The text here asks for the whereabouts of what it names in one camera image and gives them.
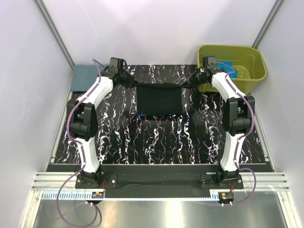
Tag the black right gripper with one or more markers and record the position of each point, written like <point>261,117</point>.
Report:
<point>190,80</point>

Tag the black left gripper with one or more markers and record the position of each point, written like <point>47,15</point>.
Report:
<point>129,81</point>

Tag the black t shirt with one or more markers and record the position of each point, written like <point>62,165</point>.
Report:
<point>159,99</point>

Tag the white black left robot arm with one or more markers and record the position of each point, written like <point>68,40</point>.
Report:
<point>82,123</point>

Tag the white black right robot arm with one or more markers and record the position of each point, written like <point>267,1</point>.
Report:
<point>237,120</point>

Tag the blue t shirt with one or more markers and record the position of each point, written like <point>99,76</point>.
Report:
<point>229,69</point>

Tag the folded grey t shirt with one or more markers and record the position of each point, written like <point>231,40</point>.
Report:
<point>84,76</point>

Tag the olive green plastic tub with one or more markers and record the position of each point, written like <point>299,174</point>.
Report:
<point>247,61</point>

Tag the left rear frame post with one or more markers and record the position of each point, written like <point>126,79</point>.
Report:
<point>54,31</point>

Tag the frame post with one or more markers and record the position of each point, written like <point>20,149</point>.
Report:
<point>267,23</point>
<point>54,31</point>

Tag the right rear frame post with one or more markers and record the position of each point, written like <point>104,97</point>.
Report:
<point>267,23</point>

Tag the white slotted cable duct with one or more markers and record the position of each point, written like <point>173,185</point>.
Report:
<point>93,195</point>

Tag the silver aluminium frame rail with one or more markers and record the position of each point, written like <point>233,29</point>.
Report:
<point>264,181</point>

